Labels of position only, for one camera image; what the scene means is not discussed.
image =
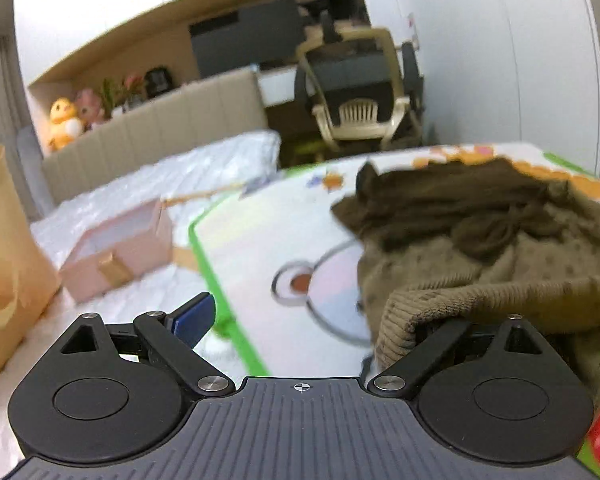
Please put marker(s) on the dark brown garment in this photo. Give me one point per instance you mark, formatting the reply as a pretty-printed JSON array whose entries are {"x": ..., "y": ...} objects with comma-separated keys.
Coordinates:
[{"x": 430, "y": 200}]

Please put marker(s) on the wooden desk shelf unit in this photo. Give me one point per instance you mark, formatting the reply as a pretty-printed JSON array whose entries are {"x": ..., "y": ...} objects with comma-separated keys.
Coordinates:
[{"x": 145, "y": 40}]

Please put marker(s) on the beige office chair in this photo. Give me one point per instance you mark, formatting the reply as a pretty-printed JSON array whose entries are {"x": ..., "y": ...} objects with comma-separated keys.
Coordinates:
[{"x": 355, "y": 95}]

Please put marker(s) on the potted pink flowers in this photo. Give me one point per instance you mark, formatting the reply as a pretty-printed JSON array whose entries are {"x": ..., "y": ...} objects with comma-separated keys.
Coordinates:
[{"x": 125, "y": 91}]

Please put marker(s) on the pink cardboard box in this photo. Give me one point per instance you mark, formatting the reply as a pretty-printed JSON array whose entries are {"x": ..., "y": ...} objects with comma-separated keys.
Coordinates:
[{"x": 125, "y": 255}]

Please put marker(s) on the olive knit sweater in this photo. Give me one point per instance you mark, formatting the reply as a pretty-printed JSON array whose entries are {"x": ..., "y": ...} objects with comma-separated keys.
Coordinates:
[{"x": 545, "y": 270}]

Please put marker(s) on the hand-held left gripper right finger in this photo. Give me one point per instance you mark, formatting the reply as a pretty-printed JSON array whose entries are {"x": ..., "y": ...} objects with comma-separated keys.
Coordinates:
[{"x": 445, "y": 341}]

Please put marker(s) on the black computer monitor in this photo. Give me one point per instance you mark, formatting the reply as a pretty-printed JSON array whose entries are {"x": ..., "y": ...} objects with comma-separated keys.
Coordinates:
[{"x": 245, "y": 40}]

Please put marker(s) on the grey curtain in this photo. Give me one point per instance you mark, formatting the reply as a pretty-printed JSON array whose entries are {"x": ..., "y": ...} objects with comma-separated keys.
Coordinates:
[{"x": 0, "y": 90}]

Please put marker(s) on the small black appliance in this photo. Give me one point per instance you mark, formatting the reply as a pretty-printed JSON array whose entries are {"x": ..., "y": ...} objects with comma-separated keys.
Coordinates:
[{"x": 157, "y": 81}]

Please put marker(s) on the white quilted bed cover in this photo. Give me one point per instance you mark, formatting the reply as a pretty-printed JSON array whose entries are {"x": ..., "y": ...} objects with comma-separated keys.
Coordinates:
[{"x": 220, "y": 160}]

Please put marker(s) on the beige padded headboard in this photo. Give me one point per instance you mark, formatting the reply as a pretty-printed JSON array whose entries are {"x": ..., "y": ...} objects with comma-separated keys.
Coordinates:
[{"x": 170, "y": 125}]

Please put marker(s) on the brown paper bag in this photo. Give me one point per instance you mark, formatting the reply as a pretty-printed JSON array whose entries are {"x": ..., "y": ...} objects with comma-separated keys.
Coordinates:
[{"x": 5, "y": 260}]

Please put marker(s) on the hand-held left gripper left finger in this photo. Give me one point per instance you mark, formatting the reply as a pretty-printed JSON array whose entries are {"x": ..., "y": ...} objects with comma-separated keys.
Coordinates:
[{"x": 196, "y": 319}]

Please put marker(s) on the pink plush toy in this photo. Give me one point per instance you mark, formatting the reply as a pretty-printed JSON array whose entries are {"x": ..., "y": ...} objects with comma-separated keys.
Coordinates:
[{"x": 91, "y": 107}]

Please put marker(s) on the printed play mat green border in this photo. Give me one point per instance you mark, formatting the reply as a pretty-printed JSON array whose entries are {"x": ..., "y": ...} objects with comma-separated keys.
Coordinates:
[{"x": 260, "y": 240}]

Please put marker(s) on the yellow duck plush toy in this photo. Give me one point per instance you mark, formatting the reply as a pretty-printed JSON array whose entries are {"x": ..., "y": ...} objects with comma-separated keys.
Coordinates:
[{"x": 64, "y": 122}]

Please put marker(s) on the white desk drawer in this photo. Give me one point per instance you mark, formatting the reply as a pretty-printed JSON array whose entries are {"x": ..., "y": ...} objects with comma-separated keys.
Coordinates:
[{"x": 277, "y": 85}]

